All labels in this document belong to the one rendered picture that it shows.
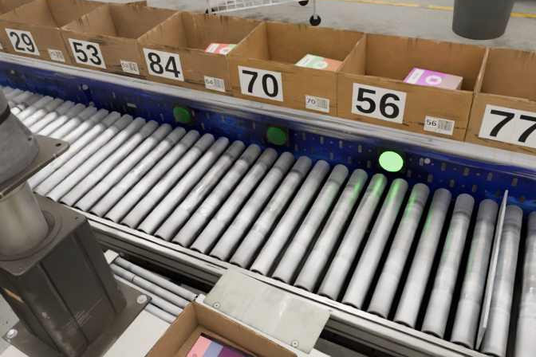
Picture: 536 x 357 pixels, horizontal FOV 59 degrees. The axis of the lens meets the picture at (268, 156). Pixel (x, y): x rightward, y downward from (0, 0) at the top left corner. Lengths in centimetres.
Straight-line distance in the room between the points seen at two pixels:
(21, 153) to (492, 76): 137
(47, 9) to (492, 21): 309
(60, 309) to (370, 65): 125
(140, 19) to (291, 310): 147
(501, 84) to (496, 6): 239
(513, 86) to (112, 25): 166
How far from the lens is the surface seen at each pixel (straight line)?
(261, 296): 124
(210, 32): 202
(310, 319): 120
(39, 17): 259
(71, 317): 119
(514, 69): 169
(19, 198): 101
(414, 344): 120
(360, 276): 128
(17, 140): 94
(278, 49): 188
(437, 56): 170
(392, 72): 176
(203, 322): 120
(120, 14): 229
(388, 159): 150
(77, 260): 111
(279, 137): 160
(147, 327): 126
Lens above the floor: 177
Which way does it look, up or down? 39 degrees down
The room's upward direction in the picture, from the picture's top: 6 degrees counter-clockwise
